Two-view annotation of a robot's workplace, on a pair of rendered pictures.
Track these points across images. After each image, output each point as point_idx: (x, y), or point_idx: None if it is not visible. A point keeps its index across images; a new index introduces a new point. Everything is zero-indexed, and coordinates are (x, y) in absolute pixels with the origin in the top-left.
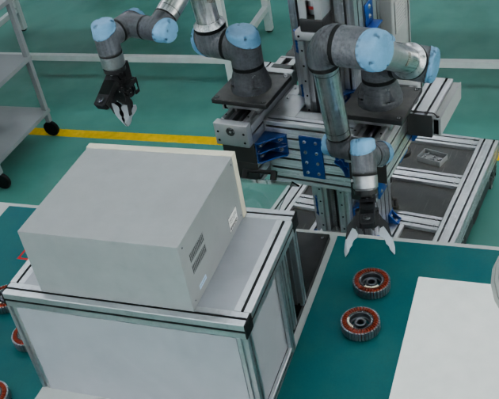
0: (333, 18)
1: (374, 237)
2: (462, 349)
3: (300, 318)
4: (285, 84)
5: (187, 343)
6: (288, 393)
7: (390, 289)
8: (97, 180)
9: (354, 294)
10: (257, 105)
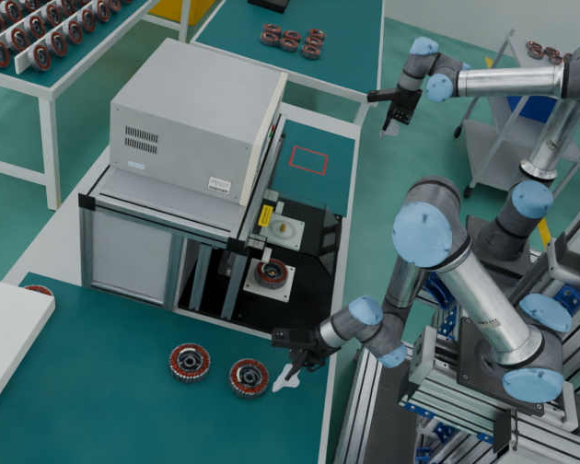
0: None
1: (329, 391)
2: None
3: (209, 318)
4: (515, 274)
5: None
6: (115, 303)
7: (244, 400)
8: (229, 74)
9: None
10: None
